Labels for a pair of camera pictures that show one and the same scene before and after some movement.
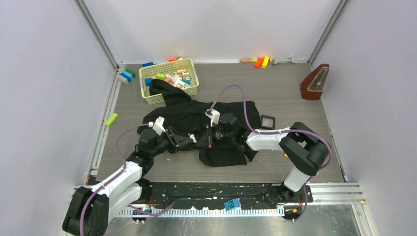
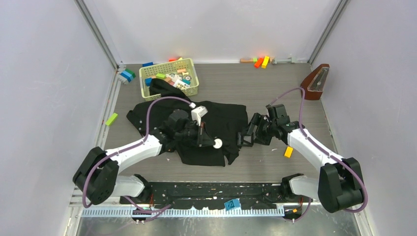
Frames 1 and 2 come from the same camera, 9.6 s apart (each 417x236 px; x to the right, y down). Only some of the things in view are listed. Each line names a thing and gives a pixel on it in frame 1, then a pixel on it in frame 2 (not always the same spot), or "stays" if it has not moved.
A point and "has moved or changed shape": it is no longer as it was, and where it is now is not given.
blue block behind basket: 147,64 stays
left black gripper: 177,141 → 204,139
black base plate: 214,194 stays
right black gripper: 206,140 → 259,120
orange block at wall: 258,62 stays
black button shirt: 219,131 has moved or changed shape
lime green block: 111,119 stays
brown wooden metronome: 312,86 stays
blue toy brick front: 231,204 stays
